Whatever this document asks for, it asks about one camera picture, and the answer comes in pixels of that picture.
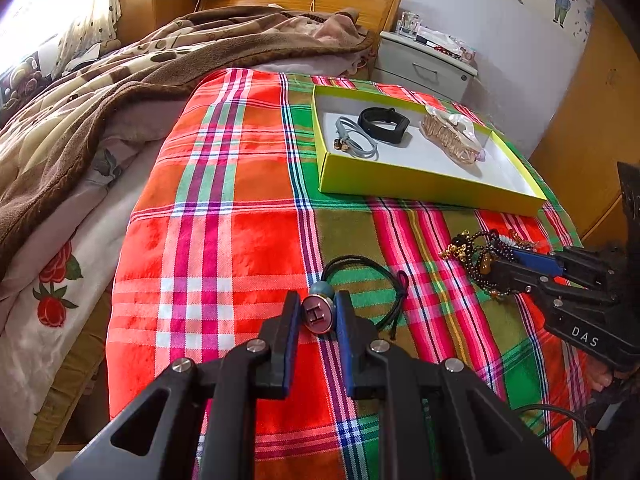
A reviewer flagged dotted beige curtain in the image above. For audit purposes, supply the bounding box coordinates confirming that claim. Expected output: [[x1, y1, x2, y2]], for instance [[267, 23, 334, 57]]
[[55, 0, 123, 66]]

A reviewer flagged yellow-green cardboard box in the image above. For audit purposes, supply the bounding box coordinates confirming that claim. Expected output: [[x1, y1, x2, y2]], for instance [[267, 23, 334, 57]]
[[311, 85, 549, 217]]

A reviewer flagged red green plaid cloth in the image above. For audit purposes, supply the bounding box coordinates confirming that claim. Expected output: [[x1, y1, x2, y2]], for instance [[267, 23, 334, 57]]
[[107, 67, 596, 480]]

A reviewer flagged grey nightstand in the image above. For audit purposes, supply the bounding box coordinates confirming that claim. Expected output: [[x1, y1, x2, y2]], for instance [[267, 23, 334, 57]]
[[372, 30, 478, 106]]

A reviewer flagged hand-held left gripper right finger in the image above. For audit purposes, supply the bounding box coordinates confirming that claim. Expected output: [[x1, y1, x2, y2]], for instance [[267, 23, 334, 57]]
[[334, 290, 573, 480]]

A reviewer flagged white floral bedsheet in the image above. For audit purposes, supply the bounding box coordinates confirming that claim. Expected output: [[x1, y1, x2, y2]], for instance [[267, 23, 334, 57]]
[[0, 55, 201, 466]]

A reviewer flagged pearly translucent hair claw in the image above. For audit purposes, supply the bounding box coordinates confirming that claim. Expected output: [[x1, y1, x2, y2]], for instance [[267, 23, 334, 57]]
[[417, 107, 488, 166]]

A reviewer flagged black wristband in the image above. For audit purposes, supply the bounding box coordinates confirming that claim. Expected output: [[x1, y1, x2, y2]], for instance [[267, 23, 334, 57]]
[[357, 107, 412, 146]]

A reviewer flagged teddy bear picture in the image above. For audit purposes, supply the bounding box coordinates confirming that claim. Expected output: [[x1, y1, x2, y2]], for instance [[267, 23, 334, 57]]
[[0, 52, 41, 111]]

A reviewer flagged dark beaded necklace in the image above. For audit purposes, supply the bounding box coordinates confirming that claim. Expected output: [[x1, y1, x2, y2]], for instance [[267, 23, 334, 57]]
[[465, 230, 543, 303]]

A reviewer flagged clear glass cup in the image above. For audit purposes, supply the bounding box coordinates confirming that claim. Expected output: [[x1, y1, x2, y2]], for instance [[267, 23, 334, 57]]
[[397, 10, 422, 40]]

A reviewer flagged wooden headboard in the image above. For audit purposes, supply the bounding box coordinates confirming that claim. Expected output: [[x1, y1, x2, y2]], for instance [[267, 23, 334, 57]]
[[197, 0, 405, 36]]

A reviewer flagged window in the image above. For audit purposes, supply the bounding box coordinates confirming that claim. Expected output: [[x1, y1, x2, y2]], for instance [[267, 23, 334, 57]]
[[0, 0, 76, 76]]

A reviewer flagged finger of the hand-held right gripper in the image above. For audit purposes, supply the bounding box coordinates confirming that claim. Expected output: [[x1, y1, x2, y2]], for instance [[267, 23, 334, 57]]
[[510, 245, 626, 282], [491, 259, 622, 312]]

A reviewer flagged black cable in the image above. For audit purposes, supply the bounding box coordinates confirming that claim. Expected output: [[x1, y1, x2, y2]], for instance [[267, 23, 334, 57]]
[[514, 402, 598, 480]]

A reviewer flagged brown patterned blanket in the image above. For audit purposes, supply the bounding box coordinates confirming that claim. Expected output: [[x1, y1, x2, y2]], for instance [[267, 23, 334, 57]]
[[0, 7, 376, 281]]

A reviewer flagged person's right hand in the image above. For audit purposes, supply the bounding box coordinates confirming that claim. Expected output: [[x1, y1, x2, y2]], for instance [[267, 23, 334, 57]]
[[586, 364, 622, 395]]

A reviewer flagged clear plastic bag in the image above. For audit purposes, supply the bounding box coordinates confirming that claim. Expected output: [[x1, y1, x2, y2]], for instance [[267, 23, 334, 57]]
[[420, 30, 476, 63]]

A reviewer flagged wide wooden wardrobe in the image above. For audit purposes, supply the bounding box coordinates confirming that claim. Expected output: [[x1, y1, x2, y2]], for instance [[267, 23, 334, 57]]
[[530, 0, 640, 246]]

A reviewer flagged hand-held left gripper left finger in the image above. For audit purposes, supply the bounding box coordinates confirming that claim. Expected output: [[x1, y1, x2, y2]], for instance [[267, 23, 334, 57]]
[[55, 290, 302, 480]]

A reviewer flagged gold beaded bracelet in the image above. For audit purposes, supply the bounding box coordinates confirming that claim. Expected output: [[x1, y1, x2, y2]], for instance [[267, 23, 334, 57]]
[[440, 232, 473, 261]]

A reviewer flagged grey cord bracelet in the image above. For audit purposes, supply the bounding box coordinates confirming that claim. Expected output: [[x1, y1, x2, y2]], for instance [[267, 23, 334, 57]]
[[327, 115, 381, 162]]

